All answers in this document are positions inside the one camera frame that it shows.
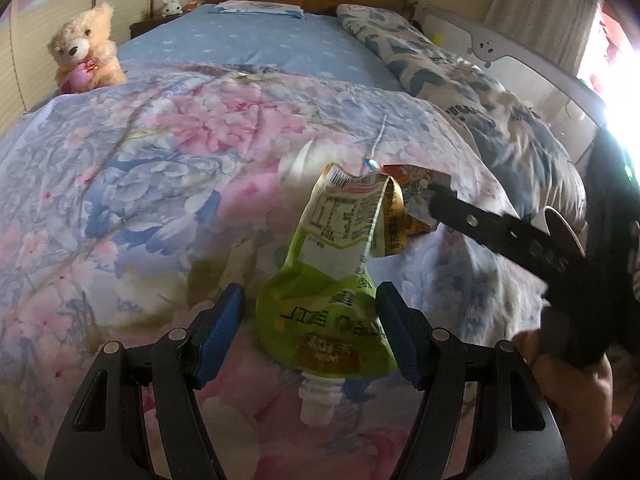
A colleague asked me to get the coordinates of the orange printed snack wrapper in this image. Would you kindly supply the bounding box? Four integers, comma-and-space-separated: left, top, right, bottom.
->
371, 164, 451, 257

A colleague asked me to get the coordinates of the green drink pouch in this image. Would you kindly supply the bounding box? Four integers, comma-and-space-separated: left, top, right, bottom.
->
256, 164, 407, 427

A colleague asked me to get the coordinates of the round grey trash bin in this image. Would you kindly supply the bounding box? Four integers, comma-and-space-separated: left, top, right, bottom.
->
529, 206, 585, 259

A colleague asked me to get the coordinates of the right hand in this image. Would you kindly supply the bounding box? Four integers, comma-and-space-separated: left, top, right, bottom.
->
512, 330, 614, 479

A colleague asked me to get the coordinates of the blue white patterned duvet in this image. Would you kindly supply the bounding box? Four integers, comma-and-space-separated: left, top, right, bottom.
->
336, 3, 587, 233

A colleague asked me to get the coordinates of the pink floral quilt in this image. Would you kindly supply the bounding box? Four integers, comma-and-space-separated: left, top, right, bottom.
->
1, 63, 544, 479

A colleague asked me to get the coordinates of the grey curtain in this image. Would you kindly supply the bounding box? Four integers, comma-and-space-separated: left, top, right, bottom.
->
484, 0, 602, 77

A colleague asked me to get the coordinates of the blue bed sheet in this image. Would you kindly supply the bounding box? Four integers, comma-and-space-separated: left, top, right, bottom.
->
117, 6, 401, 91

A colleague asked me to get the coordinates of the beige teddy bear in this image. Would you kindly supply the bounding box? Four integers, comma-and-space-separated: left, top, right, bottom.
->
47, 2, 127, 94

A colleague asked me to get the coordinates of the dark wooden nightstand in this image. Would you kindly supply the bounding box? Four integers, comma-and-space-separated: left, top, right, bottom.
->
129, 14, 180, 39

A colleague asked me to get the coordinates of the white bunny plush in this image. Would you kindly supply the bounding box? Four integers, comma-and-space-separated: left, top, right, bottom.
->
160, 0, 183, 18

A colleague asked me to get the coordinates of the white blue pillow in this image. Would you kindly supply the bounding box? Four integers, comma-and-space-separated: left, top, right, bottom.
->
208, 0, 306, 20

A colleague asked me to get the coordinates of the cream sliding wardrobe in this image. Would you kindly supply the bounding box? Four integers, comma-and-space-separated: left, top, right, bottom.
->
0, 0, 156, 137

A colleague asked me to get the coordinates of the grey bed guard rail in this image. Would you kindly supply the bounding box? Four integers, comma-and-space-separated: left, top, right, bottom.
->
422, 6, 604, 162

